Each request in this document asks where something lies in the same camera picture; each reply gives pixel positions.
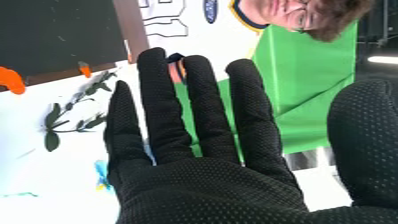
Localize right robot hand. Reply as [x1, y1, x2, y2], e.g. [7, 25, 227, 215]
[101, 46, 398, 224]

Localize person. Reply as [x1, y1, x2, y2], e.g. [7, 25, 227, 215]
[136, 0, 376, 86]

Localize dark mat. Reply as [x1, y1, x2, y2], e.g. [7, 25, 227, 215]
[0, 0, 129, 80]

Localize white sheet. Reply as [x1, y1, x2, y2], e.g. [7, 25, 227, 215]
[0, 61, 357, 224]

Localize green sprig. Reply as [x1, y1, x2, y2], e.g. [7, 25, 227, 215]
[42, 69, 119, 153]
[0, 190, 40, 199]

